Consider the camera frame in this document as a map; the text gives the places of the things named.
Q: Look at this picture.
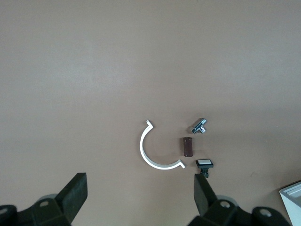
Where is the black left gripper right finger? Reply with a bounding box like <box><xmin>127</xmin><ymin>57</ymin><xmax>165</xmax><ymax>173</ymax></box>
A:
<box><xmin>188</xmin><ymin>173</ymin><xmax>290</xmax><ymax>226</ymax></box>

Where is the metal tee fitting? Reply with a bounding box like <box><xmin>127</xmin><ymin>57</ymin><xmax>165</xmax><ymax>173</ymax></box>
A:
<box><xmin>190</xmin><ymin>118</ymin><xmax>208</xmax><ymax>135</ymax></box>

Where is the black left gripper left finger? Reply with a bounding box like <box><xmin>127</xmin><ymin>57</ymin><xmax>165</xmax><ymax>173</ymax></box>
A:
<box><xmin>0</xmin><ymin>173</ymin><xmax>88</xmax><ymax>226</ymax></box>

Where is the white drawer cabinet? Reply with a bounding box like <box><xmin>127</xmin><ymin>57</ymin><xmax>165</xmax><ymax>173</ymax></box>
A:
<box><xmin>279</xmin><ymin>180</ymin><xmax>301</xmax><ymax>226</ymax></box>

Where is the white half-ring clamp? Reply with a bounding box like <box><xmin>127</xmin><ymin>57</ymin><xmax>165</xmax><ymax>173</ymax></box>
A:
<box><xmin>140</xmin><ymin>120</ymin><xmax>186</xmax><ymax>170</ymax></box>

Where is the white square push button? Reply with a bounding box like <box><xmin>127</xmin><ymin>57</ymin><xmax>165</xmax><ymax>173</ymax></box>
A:
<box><xmin>195</xmin><ymin>159</ymin><xmax>214</xmax><ymax>178</ymax></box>

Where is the brown table mat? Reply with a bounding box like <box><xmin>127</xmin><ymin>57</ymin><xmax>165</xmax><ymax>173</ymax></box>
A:
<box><xmin>0</xmin><ymin>0</ymin><xmax>301</xmax><ymax>226</ymax></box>

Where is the brown hexagonal cylinder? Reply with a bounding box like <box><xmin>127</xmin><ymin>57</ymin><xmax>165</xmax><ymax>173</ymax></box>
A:
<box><xmin>180</xmin><ymin>136</ymin><xmax>194</xmax><ymax>158</ymax></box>

